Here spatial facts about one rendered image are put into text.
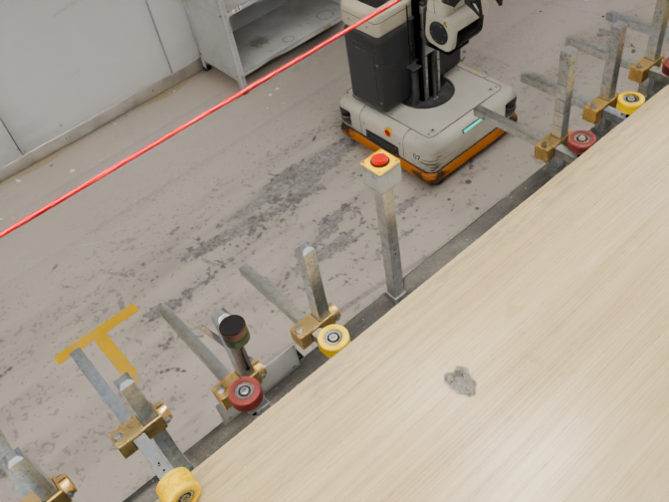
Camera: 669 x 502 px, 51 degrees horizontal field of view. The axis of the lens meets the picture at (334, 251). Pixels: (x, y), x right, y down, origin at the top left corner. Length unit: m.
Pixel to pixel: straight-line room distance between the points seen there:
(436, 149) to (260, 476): 1.99
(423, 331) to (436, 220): 1.56
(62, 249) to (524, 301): 2.49
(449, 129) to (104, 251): 1.75
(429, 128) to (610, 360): 1.83
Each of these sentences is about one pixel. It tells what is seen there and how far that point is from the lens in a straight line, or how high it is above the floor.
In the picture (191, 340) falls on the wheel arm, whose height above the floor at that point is 0.86.
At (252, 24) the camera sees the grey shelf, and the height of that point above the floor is 0.14.
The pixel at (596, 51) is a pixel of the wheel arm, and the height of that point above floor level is 0.85.
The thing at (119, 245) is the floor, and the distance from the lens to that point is 3.55.
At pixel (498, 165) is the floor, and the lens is 3.52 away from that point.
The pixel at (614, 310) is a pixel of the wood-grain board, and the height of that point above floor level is 0.90.
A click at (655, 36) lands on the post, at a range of 2.64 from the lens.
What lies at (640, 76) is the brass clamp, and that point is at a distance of 2.64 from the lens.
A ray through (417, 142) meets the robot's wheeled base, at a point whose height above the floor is 0.27.
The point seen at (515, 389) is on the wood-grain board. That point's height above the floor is 0.90.
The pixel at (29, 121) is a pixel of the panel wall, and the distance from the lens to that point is 4.22.
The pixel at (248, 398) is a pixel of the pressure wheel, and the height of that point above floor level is 0.91.
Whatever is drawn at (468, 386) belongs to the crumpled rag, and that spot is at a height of 0.90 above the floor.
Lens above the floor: 2.31
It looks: 47 degrees down
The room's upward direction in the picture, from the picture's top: 12 degrees counter-clockwise
